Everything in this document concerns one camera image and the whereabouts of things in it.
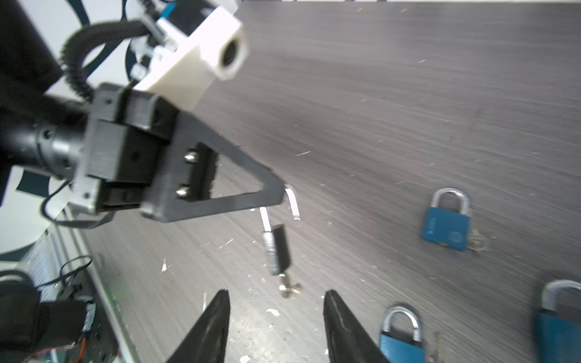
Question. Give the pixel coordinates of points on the blue padlock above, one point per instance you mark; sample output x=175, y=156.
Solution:
x=451, y=229
x=402, y=337
x=557, y=338

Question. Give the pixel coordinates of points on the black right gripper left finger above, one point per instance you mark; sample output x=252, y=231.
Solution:
x=207, y=340

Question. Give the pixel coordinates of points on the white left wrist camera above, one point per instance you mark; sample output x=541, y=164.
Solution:
x=191, y=45

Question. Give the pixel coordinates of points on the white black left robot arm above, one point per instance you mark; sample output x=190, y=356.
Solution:
x=45, y=101

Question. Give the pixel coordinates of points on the black padlock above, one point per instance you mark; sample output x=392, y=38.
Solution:
x=278, y=256

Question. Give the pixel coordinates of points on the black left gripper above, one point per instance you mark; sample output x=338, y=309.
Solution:
x=124, y=164

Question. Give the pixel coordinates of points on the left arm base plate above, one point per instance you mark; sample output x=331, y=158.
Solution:
x=79, y=328

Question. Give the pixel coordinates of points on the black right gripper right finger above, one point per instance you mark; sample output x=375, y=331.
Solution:
x=347, y=340

